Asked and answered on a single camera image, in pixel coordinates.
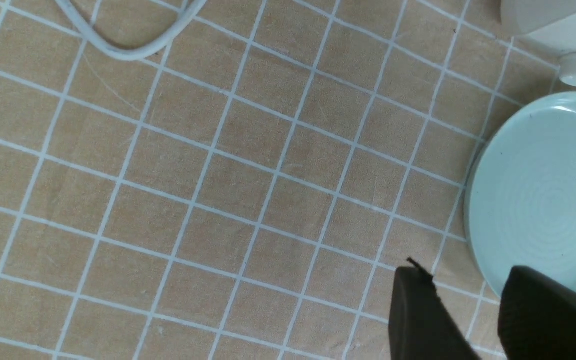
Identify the white two-slot toaster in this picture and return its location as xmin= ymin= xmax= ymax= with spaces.
xmin=500 ymin=0 xmax=576 ymax=87

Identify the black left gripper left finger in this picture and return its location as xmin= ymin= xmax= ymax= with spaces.
xmin=388 ymin=258 xmax=480 ymax=360

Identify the beige checkered tablecloth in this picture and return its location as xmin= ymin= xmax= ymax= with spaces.
xmin=0 ymin=0 xmax=570 ymax=360

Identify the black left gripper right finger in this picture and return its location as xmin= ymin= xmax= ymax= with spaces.
xmin=497 ymin=266 xmax=576 ymax=360

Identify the white power cable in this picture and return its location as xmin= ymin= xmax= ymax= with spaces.
xmin=54 ymin=0 xmax=208 ymax=62

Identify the light blue round plate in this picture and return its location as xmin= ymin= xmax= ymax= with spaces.
xmin=463 ymin=91 xmax=576 ymax=296

